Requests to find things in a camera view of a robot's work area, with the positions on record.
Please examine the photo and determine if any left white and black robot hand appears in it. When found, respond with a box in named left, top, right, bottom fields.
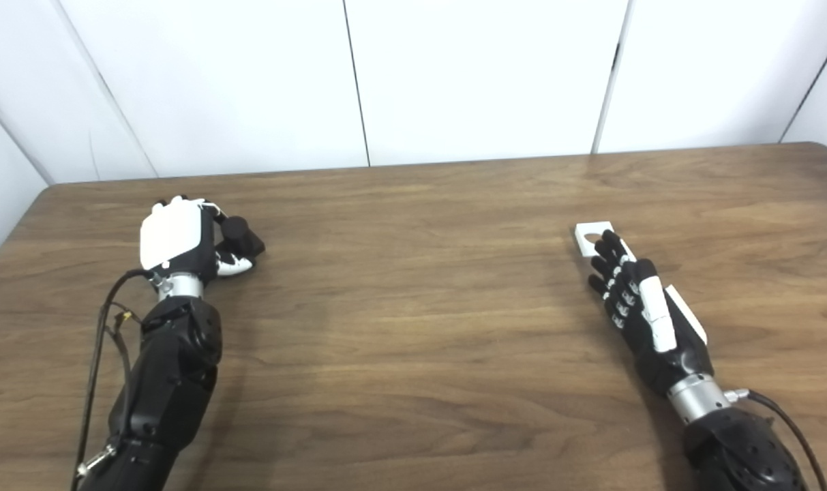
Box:
left=139, top=196, right=257, bottom=284

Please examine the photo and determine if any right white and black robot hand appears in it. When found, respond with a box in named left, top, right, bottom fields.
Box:
left=588, top=230, right=715, bottom=398

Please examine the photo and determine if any black peg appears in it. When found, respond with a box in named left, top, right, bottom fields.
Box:
left=217, top=215, right=266, bottom=263

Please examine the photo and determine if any thin brown wire bundle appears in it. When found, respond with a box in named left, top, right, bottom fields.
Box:
left=105, top=302, right=145, bottom=403

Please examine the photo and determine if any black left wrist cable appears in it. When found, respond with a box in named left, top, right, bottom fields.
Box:
left=69, top=269, right=156, bottom=491

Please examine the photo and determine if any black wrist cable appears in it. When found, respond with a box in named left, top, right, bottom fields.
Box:
left=725, top=388, right=827, bottom=491
left=69, top=269, right=156, bottom=491

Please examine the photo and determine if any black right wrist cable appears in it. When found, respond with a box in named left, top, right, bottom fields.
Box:
left=725, top=388, right=827, bottom=491

